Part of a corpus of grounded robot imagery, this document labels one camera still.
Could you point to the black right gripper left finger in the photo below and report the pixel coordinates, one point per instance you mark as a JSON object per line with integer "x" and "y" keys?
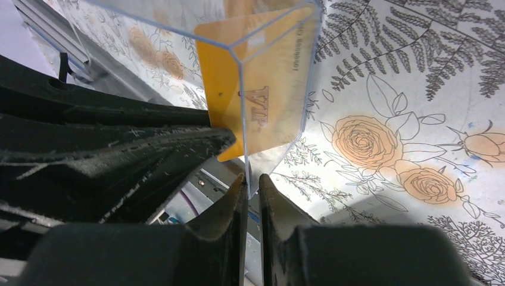
{"x": 208, "y": 250}

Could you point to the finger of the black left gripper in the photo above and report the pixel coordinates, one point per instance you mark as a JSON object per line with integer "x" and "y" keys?
{"x": 29, "y": 94}
{"x": 102, "y": 174}

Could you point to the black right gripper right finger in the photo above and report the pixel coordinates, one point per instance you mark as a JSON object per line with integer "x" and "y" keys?
{"x": 296, "y": 250}

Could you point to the floral tablecloth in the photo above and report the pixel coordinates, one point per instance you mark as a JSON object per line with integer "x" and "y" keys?
{"x": 406, "y": 119}

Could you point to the clear plastic tray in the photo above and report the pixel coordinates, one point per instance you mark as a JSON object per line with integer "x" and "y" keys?
{"x": 180, "y": 18}

